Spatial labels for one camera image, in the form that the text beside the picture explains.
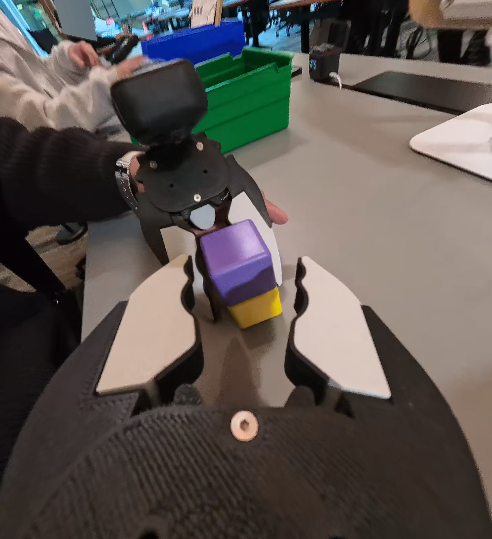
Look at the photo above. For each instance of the blue plastic bin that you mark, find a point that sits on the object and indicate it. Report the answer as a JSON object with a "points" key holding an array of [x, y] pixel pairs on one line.
{"points": [[195, 42]]}

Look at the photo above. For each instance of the purple cube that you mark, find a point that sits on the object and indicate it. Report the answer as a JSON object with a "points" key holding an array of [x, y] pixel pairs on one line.
{"points": [[237, 261]]}

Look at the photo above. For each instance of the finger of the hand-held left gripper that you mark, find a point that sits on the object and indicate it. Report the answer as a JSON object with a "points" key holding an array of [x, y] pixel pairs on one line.
{"points": [[178, 242], [246, 208]]}

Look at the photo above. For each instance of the black power cube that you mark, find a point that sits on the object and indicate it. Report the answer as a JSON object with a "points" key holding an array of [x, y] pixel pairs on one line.
{"points": [[324, 63]]}

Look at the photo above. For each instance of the beige wristwatch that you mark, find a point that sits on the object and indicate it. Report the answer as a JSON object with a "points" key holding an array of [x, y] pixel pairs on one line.
{"points": [[125, 185]]}

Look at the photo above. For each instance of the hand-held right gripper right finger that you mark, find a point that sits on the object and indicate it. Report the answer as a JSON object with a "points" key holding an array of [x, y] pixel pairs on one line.
{"points": [[338, 341]]}

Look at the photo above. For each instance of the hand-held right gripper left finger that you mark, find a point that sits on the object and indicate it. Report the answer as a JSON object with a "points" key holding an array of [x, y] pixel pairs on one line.
{"points": [[153, 341]]}

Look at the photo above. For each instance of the green plastic bin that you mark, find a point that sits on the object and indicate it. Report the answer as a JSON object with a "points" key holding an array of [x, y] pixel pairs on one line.
{"points": [[250, 109]]}

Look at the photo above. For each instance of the black desk panel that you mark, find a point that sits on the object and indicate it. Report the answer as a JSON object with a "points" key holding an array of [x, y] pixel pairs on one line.
{"points": [[418, 90]]}

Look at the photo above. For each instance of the long wooden table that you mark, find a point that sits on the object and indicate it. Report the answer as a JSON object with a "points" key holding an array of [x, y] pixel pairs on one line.
{"points": [[296, 5]]}

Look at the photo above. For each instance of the yellow cube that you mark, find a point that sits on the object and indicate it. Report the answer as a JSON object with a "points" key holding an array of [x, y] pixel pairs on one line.
{"points": [[258, 309]]}

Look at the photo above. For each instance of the white metal stand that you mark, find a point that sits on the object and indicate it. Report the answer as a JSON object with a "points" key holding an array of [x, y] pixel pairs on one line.
{"points": [[461, 147]]}

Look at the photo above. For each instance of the wooden sign board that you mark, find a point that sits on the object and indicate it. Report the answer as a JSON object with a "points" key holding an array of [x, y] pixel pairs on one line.
{"points": [[206, 12]]}

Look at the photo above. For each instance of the person's dark clothing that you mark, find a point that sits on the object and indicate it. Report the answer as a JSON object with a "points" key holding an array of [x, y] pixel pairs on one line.
{"points": [[10, 358]]}

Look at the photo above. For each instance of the person's left forearm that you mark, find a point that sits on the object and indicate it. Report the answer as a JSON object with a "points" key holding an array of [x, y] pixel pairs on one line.
{"points": [[39, 177]]}

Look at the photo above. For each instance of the grey desk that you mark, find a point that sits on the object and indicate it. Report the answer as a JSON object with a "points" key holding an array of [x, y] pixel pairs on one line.
{"points": [[376, 231]]}

